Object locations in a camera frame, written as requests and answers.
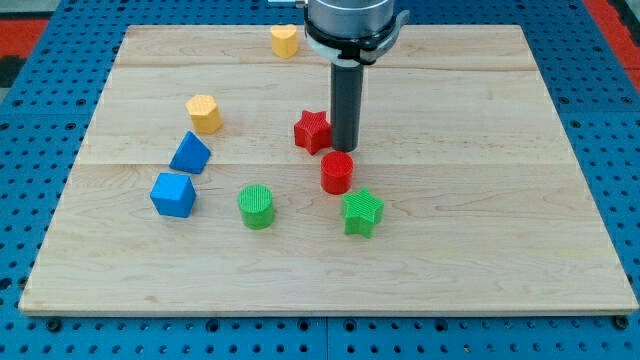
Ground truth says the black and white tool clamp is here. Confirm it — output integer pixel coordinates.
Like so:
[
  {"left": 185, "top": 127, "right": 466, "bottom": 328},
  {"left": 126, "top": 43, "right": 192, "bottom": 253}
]
[{"left": 304, "top": 10, "right": 410, "bottom": 67}]

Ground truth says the light wooden board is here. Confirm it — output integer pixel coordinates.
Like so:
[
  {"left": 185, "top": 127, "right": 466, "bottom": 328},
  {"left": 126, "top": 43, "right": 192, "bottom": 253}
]
[{"left": 19, "top": 25, "right": 637, "bottom": 317}]

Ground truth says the blue cube block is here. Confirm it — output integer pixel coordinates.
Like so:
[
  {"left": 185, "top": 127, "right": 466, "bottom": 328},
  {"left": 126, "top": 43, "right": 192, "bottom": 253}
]
[{"left": 150, "top": 172, "right": 196, "bottom": 218}]

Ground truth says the red star block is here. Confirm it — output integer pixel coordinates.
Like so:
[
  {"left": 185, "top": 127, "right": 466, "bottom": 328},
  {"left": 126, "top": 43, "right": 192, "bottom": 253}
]
[{"left": 294, "top": 110, "right": 332, "bottom": 155}]

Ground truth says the yellow heart block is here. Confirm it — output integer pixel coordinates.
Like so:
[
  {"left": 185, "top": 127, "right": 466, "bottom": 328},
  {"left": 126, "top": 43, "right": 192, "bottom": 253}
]
[{"left": 270, "top": 24, "right": 299, "bottom": 58}]

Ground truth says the red cylinder block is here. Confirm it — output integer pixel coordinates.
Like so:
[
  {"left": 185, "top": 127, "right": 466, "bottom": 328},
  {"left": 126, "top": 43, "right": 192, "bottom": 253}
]
[{"left": 320, "top": 151, "right": 355, "bottom": 195}]

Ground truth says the green star block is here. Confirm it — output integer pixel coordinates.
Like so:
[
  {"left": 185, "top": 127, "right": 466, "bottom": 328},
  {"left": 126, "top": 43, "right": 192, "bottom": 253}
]
[{"left": 341, "top": 187, "right": 385, "bottom": 238}]

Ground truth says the yellow hexagon block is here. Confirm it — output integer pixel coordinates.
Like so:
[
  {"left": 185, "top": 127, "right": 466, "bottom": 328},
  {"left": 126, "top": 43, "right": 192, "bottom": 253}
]
[{"left": 185, "top": 94, "right": 223, "bottom": 134}]

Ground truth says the blue triangular prism block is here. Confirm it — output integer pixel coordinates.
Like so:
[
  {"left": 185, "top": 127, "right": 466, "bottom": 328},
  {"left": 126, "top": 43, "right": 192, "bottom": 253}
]
[{"left": 169, "top": 131, "right": 211, "bottom": 174}]

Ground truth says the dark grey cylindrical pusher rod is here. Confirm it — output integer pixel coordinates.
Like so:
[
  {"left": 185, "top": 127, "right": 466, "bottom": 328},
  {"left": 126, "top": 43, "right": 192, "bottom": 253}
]
[{"left": 330, "top": 64, "right": 363, "bottom": 152}]

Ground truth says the green cylinder block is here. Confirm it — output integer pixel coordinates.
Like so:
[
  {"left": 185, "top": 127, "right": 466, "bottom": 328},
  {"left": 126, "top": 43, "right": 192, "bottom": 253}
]
[{"left": 237, "top": 184, "right": 275, "bottom": 230}]

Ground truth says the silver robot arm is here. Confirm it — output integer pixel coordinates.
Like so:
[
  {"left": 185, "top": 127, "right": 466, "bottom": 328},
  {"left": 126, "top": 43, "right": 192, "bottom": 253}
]
[{"left": 267, "top": 0, "right": 411, "bottom": 153}]

